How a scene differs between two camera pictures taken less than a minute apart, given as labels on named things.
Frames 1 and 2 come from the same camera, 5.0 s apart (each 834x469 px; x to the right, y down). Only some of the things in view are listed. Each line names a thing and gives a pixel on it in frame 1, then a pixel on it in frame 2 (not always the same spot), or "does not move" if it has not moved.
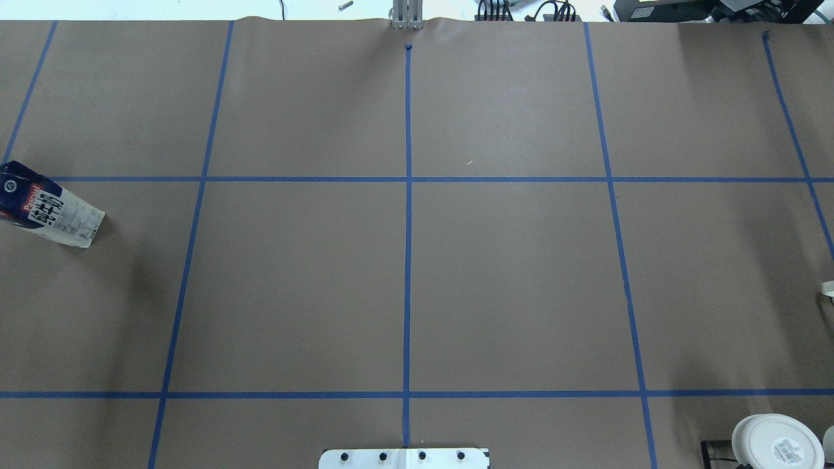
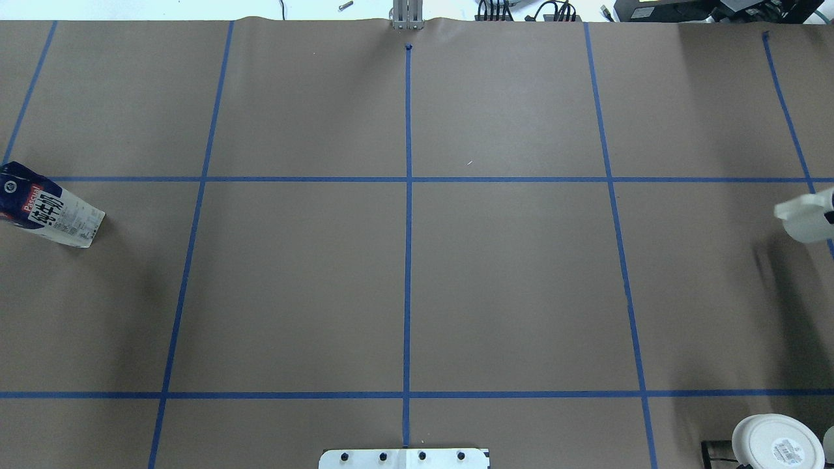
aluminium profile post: (408, 14) does not move
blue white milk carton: (34, 202) does not move
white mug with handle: (827, 288) -> (804, 217)
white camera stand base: (406, 458) does not move
